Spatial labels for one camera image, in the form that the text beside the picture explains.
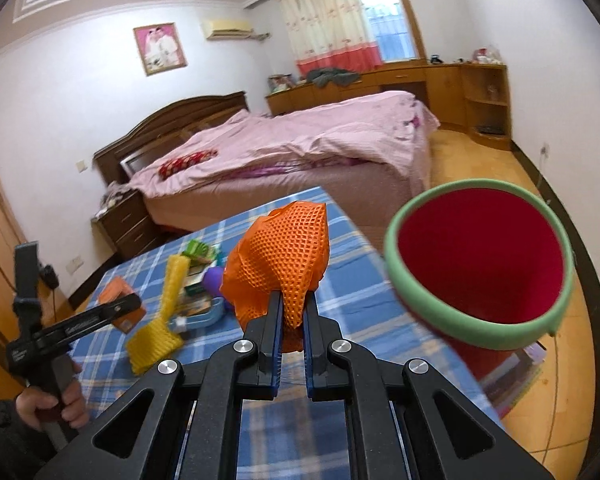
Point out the green mosquito coil box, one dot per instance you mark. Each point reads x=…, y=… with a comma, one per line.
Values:
x=199, y=252

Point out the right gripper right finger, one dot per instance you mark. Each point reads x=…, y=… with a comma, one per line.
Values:
x=405, y=421

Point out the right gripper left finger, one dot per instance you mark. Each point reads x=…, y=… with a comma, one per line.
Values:
x=180, y=421

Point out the yellow foam fruit net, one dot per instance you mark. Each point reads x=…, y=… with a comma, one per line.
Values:
x=155, y=341

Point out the teal white carton box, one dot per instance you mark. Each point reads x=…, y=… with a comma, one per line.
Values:
x=195, y=308

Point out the wall air conditioner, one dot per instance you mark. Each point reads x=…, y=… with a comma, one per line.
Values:
x=227, y=29

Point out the window with bars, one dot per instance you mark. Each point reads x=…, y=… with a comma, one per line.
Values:
x=388, y=24

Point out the purple round object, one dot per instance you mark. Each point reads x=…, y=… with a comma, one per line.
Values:
x=212, y=281

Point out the dark wooden nightstand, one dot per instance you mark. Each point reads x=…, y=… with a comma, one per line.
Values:
x=127, y=226

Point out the red bin with green rim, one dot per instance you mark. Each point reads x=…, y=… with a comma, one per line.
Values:
x=485, y=264

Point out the orange foam fruit net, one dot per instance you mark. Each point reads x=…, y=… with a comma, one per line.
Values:
x=286, y=251

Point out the person's left hand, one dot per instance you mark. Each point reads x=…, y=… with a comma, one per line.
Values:
x=33, y=399

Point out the blue plaid tablecloth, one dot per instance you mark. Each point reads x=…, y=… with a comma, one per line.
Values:
x=293, y=437

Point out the pink bed quilt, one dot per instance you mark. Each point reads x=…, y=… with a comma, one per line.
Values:
x=386, y=128

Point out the dark wooden headboard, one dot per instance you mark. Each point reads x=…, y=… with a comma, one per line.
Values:
x=173, y=118

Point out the red floral pillow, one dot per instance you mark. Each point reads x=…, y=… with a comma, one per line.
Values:
x=180, y=163

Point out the bed mattress base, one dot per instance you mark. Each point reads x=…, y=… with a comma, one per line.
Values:
x=369, y=194

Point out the floral curtain red hem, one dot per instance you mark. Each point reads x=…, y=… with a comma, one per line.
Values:
x=329, y=33

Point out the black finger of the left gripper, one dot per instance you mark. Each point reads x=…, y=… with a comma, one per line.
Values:
x=71, y=329

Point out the orange cardboard box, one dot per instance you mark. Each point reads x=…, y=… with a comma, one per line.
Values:
x=127, y=304

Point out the framed wedding photo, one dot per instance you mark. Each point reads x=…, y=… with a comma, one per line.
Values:
x=159, y=48

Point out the black plug adapter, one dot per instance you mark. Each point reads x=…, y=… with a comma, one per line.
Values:
x=48, y=276

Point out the grey clothes pile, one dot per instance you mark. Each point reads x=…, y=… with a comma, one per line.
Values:
x=323, y=76

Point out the long wooden desk cabinet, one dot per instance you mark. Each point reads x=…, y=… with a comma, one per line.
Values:
x=469, y=97

